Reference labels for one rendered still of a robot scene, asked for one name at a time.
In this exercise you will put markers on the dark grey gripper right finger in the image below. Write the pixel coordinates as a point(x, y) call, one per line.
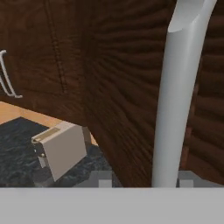
point(186, 176)

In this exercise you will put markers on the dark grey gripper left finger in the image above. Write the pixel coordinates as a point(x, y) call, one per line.
point(100, 176)

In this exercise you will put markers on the brown wooden cabinet door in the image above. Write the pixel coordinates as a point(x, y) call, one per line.
point(125, 87)

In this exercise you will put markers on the beige toaster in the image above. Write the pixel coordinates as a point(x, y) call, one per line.
point(62, 148)

